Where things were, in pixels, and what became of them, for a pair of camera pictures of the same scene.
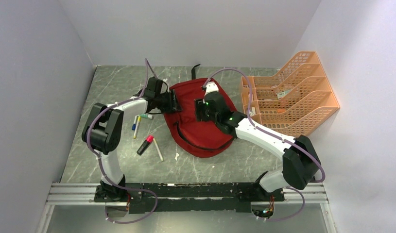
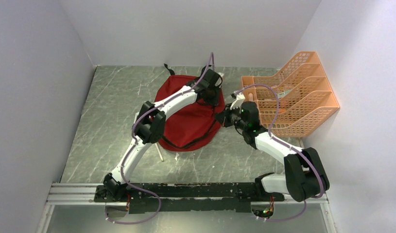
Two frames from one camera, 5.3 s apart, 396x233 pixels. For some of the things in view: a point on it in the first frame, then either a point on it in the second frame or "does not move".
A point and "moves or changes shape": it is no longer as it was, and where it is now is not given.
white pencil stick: x=158 y=149 does not move
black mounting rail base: x=154 y=198 does not move
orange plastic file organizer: x=295 y=101 does not move
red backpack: x=200 y=139 moves or changes shape
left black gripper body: x=165 y=101 to x=213 y=98
